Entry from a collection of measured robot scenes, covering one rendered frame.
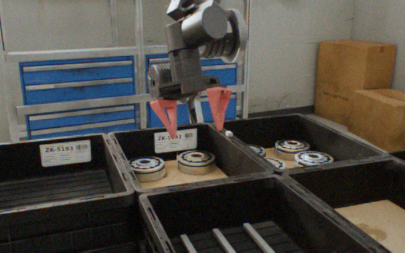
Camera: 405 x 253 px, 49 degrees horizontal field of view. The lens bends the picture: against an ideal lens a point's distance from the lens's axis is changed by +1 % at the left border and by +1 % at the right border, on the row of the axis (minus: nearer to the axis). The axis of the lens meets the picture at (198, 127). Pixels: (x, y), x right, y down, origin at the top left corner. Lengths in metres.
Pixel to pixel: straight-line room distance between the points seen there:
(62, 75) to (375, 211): 2.26
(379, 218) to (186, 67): 0.53
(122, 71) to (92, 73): 0.20
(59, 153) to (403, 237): 0.83
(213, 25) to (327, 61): 3.99
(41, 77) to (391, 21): 3.32
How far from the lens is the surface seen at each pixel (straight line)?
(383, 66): 4.60
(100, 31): 3.82
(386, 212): 1.07
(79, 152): 1.21
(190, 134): 1.26
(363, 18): 5.03
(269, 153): 1.33
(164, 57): 3.09
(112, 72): 2.99
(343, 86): 4.60
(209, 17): 0.75
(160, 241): 0.70
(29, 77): 2.91
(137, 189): 0.87
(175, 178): 1.15
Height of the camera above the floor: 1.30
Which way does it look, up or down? 17 degrees down
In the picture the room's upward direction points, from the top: straight up
